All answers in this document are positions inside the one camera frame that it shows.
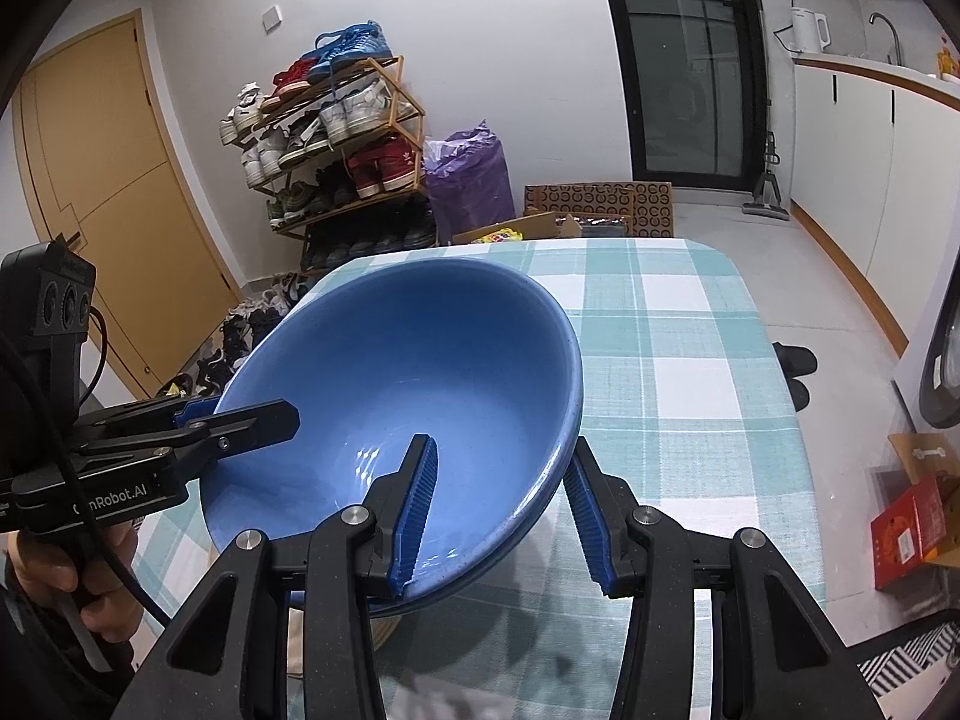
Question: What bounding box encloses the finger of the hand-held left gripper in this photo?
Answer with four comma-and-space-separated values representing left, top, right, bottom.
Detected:
69, 399, 302, 482
71, 392, 227, 451

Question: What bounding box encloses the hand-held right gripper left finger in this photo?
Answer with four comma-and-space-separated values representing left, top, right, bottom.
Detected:
112, 433, 439, 720

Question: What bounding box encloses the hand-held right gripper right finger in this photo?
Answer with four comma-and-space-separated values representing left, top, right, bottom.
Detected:
562, 437, 893, 720

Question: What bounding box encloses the cream round plate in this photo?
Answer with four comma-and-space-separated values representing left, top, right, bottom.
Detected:
371, 604, 410, 650

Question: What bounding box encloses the person's left hand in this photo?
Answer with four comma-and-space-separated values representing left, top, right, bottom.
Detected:
7, 521, 142, 620

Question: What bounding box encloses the pile of loose shoes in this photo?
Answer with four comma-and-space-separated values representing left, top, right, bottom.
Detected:
154, 274, 316, 398

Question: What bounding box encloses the orange wooden door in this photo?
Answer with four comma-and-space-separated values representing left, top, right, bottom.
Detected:
11, 7, 241, 398

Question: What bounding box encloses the open brown cardboard box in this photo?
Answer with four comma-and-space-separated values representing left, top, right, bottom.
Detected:
452, 211, 582, 245

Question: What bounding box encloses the red cardboard box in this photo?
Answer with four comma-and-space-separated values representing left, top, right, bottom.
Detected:
870, 472, 960, 590

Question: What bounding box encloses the wooden shoe rack with shoes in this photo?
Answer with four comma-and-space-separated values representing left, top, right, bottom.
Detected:
219, 21, 440, 271

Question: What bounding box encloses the purple plastic bag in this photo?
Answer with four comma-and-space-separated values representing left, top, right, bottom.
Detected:
424, 120, 517, 241

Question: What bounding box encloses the brown cardboard flap box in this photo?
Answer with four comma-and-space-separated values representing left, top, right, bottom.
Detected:
889, 431, 960, 481

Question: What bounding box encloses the black white striped mat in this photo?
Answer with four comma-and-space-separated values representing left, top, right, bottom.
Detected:
859, 619, 960, 691

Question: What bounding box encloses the grey stick vacuum cleaner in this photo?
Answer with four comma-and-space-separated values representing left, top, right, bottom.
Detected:
742, 0, 792, 222

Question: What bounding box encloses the washing machine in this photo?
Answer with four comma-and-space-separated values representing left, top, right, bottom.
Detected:
896, 270, 960, 466

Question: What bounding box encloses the white kitchen cabinet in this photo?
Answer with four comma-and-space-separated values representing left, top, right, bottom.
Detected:
791, 52, 960, 357

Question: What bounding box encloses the black-framed glass door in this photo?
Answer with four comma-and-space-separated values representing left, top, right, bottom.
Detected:
592, 0, 773, 192

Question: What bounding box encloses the white electric kettle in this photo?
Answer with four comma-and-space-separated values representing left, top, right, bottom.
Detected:
790, 6, 831, 55

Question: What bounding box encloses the chrome kitchen faucet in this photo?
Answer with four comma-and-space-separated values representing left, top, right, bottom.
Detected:
868, 13, 903, 65

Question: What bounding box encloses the ring-patterned flat cardboard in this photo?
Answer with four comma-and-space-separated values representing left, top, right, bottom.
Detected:
523, 181, 676, 239

